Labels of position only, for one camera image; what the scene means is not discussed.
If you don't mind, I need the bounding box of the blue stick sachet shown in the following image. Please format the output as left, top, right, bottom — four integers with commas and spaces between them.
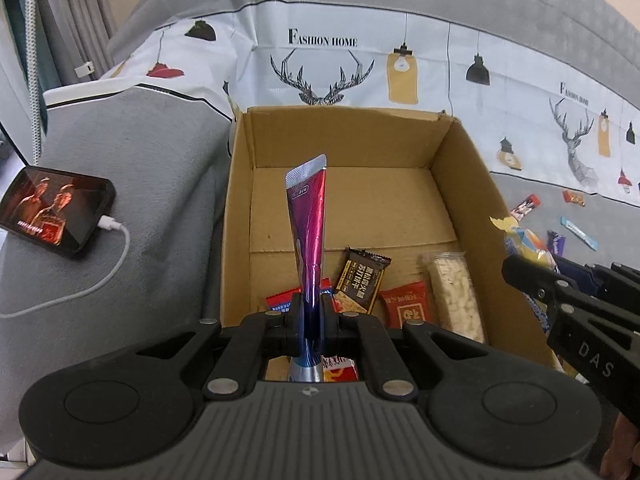
560, 217, 599, 252

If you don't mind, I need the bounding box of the black gold snack packet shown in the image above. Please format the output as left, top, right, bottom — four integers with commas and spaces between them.
333, 248, 392, 314

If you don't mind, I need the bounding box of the yellow snack packet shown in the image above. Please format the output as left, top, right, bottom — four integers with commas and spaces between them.
489, 216, 558, 333

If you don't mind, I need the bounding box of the clear rice cracker packet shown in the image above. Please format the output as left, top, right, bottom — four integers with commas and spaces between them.
421, 252, 487, 344

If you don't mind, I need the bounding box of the red white small sachet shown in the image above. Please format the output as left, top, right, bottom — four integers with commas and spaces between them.
510, 194, 540, 222

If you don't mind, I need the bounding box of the purple pink tube sachet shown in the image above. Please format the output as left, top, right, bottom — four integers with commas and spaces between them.
285, 154, 326, 382

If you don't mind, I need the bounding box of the purple chocolate bar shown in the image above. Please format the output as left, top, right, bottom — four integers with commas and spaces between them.
547, 230, 566, 257

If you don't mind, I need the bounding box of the person's right hand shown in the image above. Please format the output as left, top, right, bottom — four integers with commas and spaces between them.
600, 414, 639, 480

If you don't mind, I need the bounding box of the red snack packet under gripper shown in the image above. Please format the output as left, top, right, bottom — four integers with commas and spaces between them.
321, 356, 359, 382

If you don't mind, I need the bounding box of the red square snack packet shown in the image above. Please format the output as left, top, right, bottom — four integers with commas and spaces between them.
380, 281, 437, 328

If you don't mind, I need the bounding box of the red blue snack packet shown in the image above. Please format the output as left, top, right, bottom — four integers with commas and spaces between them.
264, 276, 333, 314

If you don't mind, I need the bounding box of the brown cardboard box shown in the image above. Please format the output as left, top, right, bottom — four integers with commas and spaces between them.
220, 106, 558, 367

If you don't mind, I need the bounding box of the black smartphone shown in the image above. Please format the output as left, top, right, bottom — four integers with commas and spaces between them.
1, 166, 116, 258

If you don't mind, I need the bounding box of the grey curtain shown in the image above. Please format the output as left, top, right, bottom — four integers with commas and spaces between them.
0, 0, 120, 137

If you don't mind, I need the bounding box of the white charging cable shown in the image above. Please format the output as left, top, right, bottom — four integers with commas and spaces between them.
0, 213, 132, 319

